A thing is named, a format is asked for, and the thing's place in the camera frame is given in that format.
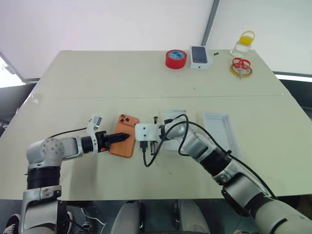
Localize red tape roll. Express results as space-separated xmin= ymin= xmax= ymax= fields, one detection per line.
xmin=165 ymin=49 xmax=187 ymax=70

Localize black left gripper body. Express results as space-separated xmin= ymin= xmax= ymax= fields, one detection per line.
xmin=96 ymin=130 xmax=110 ymax=153

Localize dark grey rounded shape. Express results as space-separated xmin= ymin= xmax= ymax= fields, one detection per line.
xmin=114 ymin=199 xmax=146 ymax=234
xmin=173 ymin=199 xmax=211 ymax=234

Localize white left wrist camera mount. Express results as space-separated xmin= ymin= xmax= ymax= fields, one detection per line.
xmin=87 ymin=113 xmax=104 ymax=155

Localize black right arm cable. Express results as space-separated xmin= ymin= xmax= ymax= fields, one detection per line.
xmin=139 ymin=113 xmax=277 ymax=199

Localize red handled scissors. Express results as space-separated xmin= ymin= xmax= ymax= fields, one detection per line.
xmin=232 ymin=57 xmax=252 ymax=79

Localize grey metal post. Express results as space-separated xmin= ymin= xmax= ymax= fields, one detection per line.
xmin=201 ymin=0 xmax=222 ymax=47

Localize yellow tape roll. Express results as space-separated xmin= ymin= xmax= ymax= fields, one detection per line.
xmin=230 ymin=62 xmax=254 ymax=77

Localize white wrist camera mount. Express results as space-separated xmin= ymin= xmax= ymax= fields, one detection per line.
xmin=135 ymin=123 xmax=162 ymax=142
xmin=87 ymin=113 xmax=104 ymax=155

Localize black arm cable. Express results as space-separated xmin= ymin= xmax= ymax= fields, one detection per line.
xmin=139 ymin=113 xmax=277 ymax=199
xmin=48 ymin=128 xmax=89 ymax=138

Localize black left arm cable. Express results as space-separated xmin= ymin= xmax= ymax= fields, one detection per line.
xmin=48 ymin=128 xmax=89 ymax=138

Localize white phone box lid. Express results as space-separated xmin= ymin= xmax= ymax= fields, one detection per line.
xmin=203 ymin=112 xmax=242 ymax=158

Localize white box with phone print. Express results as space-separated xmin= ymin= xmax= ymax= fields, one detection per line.
xmin=189 ymin=45 xmax=214 ymax=71

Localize clear jar with yellow lid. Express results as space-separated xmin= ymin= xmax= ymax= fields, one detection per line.
xmin=230 ymin=30 xmax=255 ymax=56

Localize orange phone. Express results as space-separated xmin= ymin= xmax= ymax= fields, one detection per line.
xmin=108 ymin=114 xmax=140 ymax=159

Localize black and white sneaker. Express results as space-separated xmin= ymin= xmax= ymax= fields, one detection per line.
xmin=3 ymin=214 xmax=21 ymax=234

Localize white phone box base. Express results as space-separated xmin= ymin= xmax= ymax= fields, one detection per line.
xmin=163 ymin=109 xmax=189 ymax=152

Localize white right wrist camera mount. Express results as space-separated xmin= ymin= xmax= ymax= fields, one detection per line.
xmin=135 ymin=123 xmax=162 ymax=142

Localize thin white floor cable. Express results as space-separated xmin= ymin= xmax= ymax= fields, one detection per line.
xmin=78 ymin=206 xmax=108 ymax=226

